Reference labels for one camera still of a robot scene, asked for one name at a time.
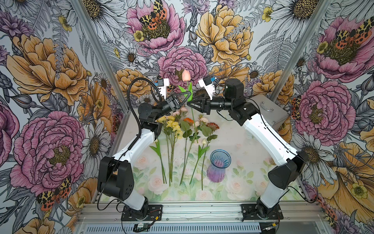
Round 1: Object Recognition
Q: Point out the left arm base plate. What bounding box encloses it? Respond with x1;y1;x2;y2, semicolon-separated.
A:
121;204;163;222

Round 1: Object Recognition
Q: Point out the aluminium front rail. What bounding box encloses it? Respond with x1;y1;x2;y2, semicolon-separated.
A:
78;201;326;224

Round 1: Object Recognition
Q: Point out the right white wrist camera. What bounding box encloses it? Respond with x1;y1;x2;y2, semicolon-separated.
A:
198;76;216;100

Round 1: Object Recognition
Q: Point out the silver first aid case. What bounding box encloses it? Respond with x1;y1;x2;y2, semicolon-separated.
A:
249;95;288;130

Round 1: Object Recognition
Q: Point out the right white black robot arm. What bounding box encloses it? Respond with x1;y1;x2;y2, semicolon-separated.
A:
188;77;308;219

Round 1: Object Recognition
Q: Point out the dark red gerbera stem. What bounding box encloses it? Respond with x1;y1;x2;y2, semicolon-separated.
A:
200;122;220;191

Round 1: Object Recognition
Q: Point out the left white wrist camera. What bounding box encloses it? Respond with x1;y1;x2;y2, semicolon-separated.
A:
156;78;170;98

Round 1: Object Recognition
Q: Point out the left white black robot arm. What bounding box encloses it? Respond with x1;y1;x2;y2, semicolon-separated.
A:
97;91;192;220

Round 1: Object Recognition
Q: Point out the pink tulip stem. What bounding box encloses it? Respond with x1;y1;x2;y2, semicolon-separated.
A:
179;69;198;142

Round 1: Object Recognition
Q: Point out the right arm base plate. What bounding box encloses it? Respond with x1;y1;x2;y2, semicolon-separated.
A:
241;203;284;221

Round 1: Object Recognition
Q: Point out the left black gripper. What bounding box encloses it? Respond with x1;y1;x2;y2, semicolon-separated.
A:
154;90;192;121

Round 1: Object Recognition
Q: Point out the white tulip right stem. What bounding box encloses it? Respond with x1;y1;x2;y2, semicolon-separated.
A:
198;139;209;160

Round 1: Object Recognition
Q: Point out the orange gerbera stem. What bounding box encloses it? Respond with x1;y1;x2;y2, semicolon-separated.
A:
180;118;194;185

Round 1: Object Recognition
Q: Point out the pink rosebud spray stem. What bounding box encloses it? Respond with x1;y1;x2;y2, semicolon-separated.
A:
171;107;188;117

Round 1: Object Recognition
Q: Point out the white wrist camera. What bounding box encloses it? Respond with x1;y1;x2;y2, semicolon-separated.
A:
198;76;216;100
156;78;170;98

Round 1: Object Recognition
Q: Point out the yellow rose bunch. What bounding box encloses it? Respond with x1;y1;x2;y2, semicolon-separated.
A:
157;116;183;186

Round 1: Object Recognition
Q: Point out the black corrugated cable hose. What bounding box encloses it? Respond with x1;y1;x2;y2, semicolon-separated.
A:
127;77;163;141

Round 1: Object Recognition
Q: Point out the green circuit board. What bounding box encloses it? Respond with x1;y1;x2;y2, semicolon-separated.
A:
132;223;150;233

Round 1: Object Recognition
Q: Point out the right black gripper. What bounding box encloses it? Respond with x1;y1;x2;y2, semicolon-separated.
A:
187;93;233;115

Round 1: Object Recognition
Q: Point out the blue purple glass vase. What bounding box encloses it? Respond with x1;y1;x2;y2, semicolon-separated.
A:
206;149;231;183

